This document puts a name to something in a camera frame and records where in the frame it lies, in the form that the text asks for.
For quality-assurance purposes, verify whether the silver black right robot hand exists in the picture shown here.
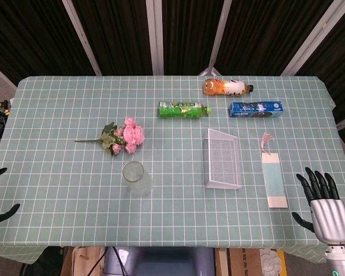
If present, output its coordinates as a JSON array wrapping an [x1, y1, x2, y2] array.
[[292, 166, 345, 246]]

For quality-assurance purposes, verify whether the pink artificial flower bouquet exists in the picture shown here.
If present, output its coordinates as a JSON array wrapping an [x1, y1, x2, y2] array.
[[74, 116, 146, 158]]

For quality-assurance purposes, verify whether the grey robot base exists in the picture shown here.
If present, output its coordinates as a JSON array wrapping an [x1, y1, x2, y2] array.
[[103, 246, 216, 276]]

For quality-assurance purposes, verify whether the pale pink carved figure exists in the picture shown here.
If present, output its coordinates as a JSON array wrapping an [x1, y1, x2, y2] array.
[[260, 248, 286, 276]]

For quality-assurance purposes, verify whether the transparent glass vase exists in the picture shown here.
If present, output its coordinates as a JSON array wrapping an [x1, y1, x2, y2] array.
[[121, 161, 154, 198]]

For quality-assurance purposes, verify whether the green checked tablecloth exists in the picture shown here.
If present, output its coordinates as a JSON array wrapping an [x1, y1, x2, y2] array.
[[0, 75, 345, 264]]

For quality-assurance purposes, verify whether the paper bookmark with pink tassel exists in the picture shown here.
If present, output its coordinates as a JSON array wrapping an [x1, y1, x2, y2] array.
[[260, 132, 289, 209]]

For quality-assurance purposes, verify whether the brown cardboard box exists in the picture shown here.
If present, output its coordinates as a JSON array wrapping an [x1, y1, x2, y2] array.
[[217, 248, 262, 276], [60, 246, 106, 276]]

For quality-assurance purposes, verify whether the blue cookie box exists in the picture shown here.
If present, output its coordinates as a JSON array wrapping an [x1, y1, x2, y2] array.
[[228, 100, 284, 119]]

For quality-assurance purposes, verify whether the orange juice bottle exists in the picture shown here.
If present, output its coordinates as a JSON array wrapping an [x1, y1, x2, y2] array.
[[202, 78, 254, 97]]

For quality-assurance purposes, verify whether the green tea bottle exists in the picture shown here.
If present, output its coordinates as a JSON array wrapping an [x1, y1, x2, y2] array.
[[157, 100, 213, 119]]

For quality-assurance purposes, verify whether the black curtain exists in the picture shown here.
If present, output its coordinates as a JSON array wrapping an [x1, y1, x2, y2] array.
[[0, 0, 345, 116]]

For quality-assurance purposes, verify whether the white wire mesh rack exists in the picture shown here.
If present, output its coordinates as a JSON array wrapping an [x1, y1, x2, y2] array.
[[202, 128, 244, 190]]

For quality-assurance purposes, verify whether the white frame post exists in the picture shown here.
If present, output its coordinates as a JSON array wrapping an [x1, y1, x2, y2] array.
[[199, 0, 233, 77], [281, 0, 345, 76], [145, 0, 164, 76], [62, 0, 102, 76]]

